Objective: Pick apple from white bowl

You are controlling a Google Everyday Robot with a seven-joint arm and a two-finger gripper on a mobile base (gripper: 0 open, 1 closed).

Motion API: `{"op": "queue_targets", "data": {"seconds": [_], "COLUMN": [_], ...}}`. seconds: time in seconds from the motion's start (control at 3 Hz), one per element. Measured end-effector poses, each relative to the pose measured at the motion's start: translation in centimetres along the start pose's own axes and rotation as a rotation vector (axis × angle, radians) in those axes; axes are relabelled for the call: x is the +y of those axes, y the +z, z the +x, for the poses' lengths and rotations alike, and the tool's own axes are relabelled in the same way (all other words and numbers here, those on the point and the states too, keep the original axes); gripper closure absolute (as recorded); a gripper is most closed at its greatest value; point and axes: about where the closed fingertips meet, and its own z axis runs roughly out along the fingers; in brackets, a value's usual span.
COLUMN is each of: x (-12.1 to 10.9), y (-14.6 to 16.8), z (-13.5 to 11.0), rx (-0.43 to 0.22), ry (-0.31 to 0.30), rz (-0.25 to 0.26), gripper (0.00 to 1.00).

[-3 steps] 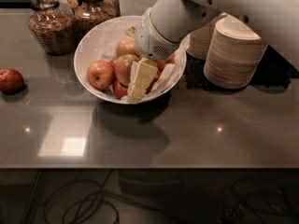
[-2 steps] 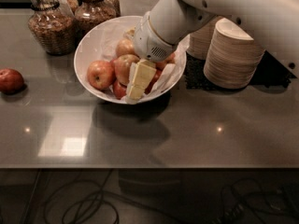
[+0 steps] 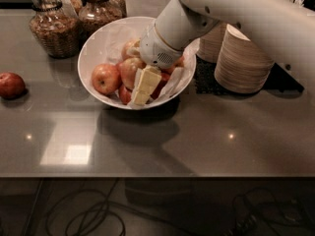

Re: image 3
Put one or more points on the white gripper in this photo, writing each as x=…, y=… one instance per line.
x=156, y=50

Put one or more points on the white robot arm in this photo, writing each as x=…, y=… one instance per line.
x=284, y=30

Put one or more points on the right lower red apple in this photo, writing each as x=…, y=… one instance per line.
x=164, y=79

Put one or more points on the bottom front red apple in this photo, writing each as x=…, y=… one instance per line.
x=124, y=95

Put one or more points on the large center apple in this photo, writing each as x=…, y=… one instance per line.
x=128, y=70

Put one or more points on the top back apple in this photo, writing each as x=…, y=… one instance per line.
x=131, y=49

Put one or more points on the left apple in bowl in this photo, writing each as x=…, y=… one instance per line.
x=106, y=78

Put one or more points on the white bowl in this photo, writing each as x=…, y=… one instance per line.
x=87, y=61

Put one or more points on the rear paper bowl stack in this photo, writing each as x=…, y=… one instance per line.
x=210, y=44

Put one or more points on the paper bowl stack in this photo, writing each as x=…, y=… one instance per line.
x=210, y=44
x=242, y=66

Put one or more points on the front paper bowl stack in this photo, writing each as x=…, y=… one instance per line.
x=242, y=66

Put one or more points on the red apple on table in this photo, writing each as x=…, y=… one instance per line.
x=11, y=85

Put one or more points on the black mat under stacks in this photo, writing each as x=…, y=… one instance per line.
x=279, y=81

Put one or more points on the middle glass cereal jar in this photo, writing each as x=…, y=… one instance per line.
x=98, y=13

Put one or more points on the glass cereal jar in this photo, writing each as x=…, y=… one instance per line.
x=56, y=32
x=98, y=13

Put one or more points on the left glass cereal jar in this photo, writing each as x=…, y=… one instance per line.
x=56, y=32

